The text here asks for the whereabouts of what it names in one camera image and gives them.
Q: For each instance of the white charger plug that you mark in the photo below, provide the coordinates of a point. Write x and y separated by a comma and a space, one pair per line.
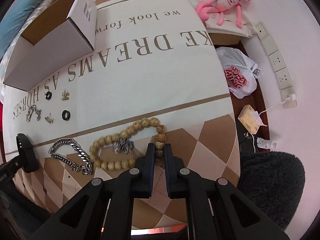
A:
292, 97

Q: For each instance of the gold earring pair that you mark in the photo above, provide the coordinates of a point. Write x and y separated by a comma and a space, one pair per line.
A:
65, 95

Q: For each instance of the light blue quilt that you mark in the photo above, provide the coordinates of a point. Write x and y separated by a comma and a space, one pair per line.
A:
13, 21

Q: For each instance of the white canvas bag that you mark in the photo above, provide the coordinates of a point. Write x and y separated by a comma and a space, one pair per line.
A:
229, 24

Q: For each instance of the printed checkered tablecloth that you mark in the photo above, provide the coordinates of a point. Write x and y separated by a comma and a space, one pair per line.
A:
153, 77

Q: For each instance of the white power strip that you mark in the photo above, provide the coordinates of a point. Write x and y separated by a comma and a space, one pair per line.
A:
278, 65

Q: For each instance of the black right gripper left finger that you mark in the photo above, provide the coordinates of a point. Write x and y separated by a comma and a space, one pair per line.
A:
143, 173

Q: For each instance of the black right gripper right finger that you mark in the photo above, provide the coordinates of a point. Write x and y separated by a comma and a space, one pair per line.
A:
173, 165

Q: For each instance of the white cardboard box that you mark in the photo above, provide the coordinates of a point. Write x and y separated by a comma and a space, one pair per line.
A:
62, 33

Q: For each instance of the pink panther plush toy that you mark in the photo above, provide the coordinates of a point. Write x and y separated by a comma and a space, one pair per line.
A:
220, 6

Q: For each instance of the white plastic shopping bag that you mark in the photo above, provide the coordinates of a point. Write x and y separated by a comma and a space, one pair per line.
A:
240, 71

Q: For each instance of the black smart watch band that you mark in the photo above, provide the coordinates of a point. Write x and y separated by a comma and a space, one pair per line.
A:
27, 157

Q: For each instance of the dark fluffy stool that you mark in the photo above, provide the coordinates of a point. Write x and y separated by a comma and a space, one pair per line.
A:
274, 182

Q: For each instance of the small silver earring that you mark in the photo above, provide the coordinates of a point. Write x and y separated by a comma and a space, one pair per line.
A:
49, 119

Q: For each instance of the small yellow box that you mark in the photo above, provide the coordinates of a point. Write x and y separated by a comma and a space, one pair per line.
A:
250, 119

